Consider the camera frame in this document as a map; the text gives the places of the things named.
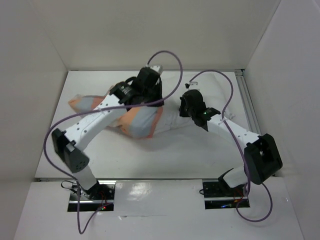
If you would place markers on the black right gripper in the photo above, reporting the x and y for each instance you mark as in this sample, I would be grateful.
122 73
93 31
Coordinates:
186 110

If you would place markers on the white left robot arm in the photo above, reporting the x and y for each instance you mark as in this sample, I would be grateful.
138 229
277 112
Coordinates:
70 144

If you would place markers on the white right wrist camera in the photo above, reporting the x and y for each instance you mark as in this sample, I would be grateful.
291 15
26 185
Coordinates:
192 85

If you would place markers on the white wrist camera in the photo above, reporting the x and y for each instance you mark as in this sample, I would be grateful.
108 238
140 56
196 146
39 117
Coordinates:
192 85
156 68

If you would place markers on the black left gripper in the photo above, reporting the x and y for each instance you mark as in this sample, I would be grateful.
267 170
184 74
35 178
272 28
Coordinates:
158 86

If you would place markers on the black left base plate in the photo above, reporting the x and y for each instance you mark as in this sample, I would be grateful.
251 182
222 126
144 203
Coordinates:
104 198

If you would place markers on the white pillow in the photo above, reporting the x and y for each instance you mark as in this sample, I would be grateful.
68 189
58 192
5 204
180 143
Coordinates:
213 94

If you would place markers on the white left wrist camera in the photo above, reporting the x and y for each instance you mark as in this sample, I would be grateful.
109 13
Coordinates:
156 68

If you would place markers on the orange grey checked pillowcase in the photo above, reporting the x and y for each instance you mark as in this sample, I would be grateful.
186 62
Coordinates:
138 122

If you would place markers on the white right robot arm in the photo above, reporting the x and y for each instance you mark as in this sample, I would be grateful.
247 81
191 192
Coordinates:
260 154

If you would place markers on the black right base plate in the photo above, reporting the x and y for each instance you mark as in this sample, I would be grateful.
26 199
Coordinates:
215 197

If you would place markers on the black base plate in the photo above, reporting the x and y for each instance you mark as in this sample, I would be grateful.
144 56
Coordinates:
104 198
215 197

